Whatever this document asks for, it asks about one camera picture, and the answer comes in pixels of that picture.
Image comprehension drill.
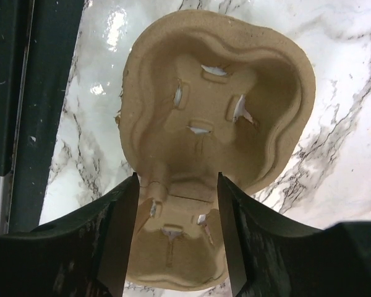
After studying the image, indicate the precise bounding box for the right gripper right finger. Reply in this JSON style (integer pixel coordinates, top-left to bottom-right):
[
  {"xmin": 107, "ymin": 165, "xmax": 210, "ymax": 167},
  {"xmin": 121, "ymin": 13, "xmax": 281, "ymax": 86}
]
[{"xmin": 217, "ymin": 175, "xmax": 371, "ymax": 296}]

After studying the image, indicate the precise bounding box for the brown cardboard cup carrier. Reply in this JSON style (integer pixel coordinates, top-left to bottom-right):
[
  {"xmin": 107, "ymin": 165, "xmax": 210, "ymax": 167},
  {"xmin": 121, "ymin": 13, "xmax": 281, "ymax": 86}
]
[{"xmin": 118, "ymin": 9, "xmax": 316, "ymax": 291}]

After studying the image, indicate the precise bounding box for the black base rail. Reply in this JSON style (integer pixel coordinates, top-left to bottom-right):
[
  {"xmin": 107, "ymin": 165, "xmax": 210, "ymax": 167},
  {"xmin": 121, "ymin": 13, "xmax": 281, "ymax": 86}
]
[{"xmin": 0, "ymin": 1, "xmax": 84, "ymax": 235}]

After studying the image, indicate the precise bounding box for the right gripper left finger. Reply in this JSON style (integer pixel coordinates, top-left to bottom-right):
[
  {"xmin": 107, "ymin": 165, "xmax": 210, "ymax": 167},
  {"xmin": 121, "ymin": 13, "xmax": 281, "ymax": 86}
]
[{"xmin": 0, "ymin": 175, "xmax": 139, "ymax": 296}]

